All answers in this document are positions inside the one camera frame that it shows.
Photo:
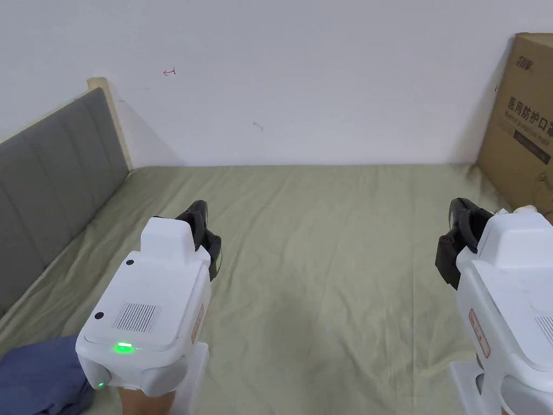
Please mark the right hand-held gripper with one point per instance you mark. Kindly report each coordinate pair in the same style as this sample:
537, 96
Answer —
510, 294

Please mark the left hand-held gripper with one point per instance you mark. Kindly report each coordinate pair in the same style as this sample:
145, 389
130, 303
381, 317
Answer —
147, 294

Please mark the person's left hand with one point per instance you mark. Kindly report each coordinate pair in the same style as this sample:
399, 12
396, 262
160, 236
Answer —
147, 405

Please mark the brown cardboard carton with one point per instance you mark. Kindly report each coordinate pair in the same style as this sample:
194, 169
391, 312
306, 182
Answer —
522, 151

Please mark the bed with pale green sheet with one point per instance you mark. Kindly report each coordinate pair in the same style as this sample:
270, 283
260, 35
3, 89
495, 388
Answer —
324, 259

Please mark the grey padded headboard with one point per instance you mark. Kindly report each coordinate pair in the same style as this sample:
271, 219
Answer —
52, 173

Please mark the dark blue garment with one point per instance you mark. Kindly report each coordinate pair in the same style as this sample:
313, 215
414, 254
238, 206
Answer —
39, 376

